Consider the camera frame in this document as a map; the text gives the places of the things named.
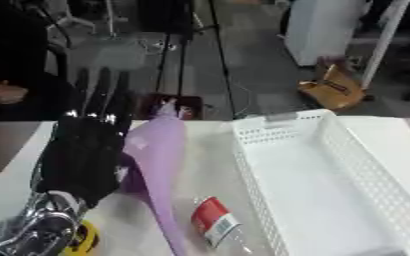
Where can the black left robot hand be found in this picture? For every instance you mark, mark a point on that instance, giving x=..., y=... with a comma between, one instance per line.
x=83, y=156

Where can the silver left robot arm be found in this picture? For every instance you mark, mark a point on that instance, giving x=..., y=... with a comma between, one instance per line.
x=36, y=226

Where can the dark red box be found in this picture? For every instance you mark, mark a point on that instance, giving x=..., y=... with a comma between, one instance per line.
x=188, y=106

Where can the yellow tape roll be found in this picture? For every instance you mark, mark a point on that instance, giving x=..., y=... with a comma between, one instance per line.
x=89, y=236

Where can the person's hand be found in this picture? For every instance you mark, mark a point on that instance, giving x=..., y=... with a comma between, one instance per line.
x=1, y=93

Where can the person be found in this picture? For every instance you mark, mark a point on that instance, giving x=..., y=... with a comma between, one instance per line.
x=13, y=43

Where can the clear bottle with red label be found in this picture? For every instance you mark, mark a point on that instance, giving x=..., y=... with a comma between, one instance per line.
x=214, y=218

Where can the black tripod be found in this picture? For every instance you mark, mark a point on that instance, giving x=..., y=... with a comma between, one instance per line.
x=182, y=43

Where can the white perforated plastic basket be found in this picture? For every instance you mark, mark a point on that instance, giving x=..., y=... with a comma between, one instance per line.
x=325, y=186

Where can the brown bag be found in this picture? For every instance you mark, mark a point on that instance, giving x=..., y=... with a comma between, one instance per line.
x=334, y=88

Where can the white cabinet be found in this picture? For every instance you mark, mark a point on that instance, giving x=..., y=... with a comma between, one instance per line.
x=319, y=30

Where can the white pole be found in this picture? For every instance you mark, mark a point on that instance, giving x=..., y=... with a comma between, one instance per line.
x=383, y=43

